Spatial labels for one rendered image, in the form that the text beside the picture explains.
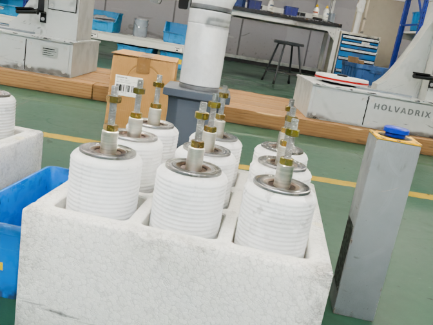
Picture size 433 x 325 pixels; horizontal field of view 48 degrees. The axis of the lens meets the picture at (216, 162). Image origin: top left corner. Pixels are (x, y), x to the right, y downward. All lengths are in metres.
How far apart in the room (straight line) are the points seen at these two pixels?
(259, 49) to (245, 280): 8.41
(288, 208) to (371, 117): 2.14
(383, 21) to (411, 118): 4.31
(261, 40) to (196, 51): 7.88
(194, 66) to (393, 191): 0.50
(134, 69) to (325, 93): 1.14
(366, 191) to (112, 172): 0.41
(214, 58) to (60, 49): 1.70
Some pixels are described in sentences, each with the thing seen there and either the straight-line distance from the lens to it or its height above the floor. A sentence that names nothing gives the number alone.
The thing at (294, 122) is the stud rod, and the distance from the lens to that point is 0.62.
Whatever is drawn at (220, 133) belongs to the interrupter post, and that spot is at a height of 0.26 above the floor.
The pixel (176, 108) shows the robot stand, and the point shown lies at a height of 0.26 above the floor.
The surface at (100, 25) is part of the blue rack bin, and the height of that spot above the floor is 0.31.
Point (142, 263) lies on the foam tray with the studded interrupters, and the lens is 0.63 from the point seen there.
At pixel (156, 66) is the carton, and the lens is 1.86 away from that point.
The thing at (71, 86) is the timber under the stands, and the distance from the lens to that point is 2.63.
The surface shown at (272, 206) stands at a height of 0.24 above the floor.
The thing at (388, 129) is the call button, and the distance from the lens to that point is 0.83.
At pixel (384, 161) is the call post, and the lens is 0.82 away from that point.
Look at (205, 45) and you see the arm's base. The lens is 1.08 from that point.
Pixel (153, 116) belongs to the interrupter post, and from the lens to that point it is 0.89.
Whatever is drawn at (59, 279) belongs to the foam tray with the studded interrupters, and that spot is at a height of 0.09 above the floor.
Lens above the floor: 0.43
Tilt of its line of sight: 15 degrees down
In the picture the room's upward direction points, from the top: 10 degrees clockwise
